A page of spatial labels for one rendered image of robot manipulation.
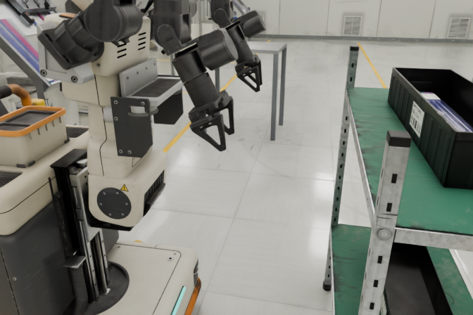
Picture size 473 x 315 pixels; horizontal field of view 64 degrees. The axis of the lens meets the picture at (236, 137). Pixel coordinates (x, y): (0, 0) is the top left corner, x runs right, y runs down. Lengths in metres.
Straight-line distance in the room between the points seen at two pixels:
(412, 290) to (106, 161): 1.06
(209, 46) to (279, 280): 1.39
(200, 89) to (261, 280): 1.31
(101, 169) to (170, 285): 0.59
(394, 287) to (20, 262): 1.15
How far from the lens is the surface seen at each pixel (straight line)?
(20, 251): 1.21
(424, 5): 10.38
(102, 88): 1.05
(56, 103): 3.22
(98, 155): 1.10
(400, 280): 1.50
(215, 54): 0.75
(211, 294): 1.86
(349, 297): 1.40
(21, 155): 1.24
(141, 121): 0.98
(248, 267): 1.99
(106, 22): 0.80
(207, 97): 0.78
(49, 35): 0.88
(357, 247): 1.62
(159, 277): 1.55
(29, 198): 1.20
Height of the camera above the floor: 1.30
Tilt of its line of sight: 22 degrees down
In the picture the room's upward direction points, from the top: straight up
